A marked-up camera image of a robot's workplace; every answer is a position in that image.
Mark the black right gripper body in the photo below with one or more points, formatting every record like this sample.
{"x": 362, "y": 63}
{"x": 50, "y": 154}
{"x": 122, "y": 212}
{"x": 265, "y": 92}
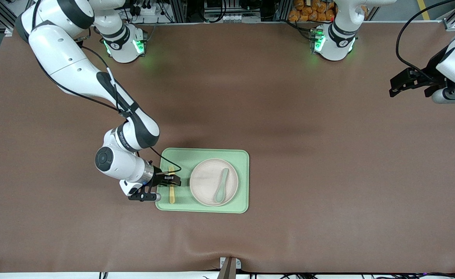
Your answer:
{"x": 158, "y": 172}

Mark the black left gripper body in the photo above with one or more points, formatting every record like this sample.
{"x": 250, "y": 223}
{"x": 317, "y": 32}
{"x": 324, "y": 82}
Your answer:
{"x": 433, "y": 73}

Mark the yellow plastic fork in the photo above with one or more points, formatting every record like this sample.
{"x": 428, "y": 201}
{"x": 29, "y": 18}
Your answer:
{"x": 171, "y": 195}

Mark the round beige plate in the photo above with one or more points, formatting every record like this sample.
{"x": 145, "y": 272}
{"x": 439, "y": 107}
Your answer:
{"x": 206, "y": 182}

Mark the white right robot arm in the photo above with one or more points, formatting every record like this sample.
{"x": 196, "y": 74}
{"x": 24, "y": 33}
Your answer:
{"x": 64, "y": 58}

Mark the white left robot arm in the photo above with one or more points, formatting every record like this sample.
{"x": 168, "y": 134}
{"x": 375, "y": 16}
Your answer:
{"x": 336, "y": 46}

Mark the light green rectangular tray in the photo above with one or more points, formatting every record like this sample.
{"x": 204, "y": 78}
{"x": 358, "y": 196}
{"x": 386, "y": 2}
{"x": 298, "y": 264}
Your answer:
{"x": 181, "y": 201}

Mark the grey-green plastic spoon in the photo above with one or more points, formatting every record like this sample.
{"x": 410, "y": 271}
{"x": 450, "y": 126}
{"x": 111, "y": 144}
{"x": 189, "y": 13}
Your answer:
{"x": 220, "y": 193}

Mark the metal table edge clamp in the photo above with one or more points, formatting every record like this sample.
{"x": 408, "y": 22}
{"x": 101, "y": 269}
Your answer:
{"x": 229, "y": 267}

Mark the brown table cover mat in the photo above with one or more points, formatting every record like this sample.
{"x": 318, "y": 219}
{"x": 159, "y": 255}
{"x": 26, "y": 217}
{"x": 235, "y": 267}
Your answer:
{"x": 57, "y": 232}

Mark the pile of orange packets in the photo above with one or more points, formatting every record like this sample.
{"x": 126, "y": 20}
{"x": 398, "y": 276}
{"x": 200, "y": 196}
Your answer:
{"x": 312, "y": 11}

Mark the white power strip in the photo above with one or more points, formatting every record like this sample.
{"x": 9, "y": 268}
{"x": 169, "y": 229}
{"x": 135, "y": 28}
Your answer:
{"x": 148, "y": 9}

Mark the white connector block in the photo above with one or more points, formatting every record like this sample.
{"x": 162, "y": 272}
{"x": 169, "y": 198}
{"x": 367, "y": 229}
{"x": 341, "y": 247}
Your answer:
{"x": 225, "y": 18}

